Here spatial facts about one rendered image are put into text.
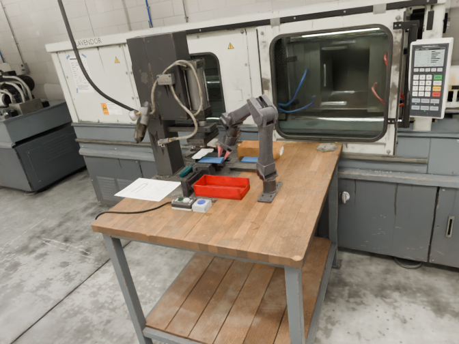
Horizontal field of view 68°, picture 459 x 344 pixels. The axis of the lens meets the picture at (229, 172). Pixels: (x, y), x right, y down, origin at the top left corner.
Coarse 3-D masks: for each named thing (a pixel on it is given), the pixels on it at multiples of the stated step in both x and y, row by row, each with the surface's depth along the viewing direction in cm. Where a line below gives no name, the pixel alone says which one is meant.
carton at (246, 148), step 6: (240, 144) 208; (246, 144) 213; (252, 144) 211; (258, 144) 210; (276, 144) 205; (282, 144) 203; (240, 150) 203; (246, 150) 202; (252, 150) 200; (258, 150) 198; (276, 150) 194; (282, 150) 204; (276, 156) 195
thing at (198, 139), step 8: (200, 120) 176; (168, 128) 184; (176, 128) 182; (184, 128) 180; (192, 128) 178; (200, 128) 176; (208, 128) 174; (216, 128) 185; (200, 136) 176; (208, 136) 175; (216, 136) 183; (192, 144) 174; (200, 144) 172
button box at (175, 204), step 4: (172, 200) 161; (176, 200) 160; (192, 200) 158; (196, 200) 159; (164, 204) 162; (172, 204) 158; (176, 204) 157; (180, 204) 156; (184, 204) 155; (188, 204) 155; (192, 204) 156; (152, 208) 160; (156, 208) 160; (172, 208) 159; (176, 208) 158; (180, 208) 157; (184, 208) 156; (188, 208) 155; (192, 208) 156; (104, 212) 165; (108, 212) 163; (112, 212) 162; (116, 212) 162; (120, 212) 161; (124, 212) 160; (128, 212) 160; (132, 212) 159; (136, 212) 159; (140, 212) 159; (96, 216) 168
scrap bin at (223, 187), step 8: (208, 176) 174; (216, 176) 172; (224, 176) 170; (200, 184) 172; (208, 184) 176; (216, 184) 174; (224, 184) 172; (232, 184) 170; (240, 184) 168; (248, 184) 165; (200, 192) 166; (208, 192) 164; (216, 192) 162; (224, 192) 160; (232, 192) 158; (240, 192) 164; (240, 200) 158
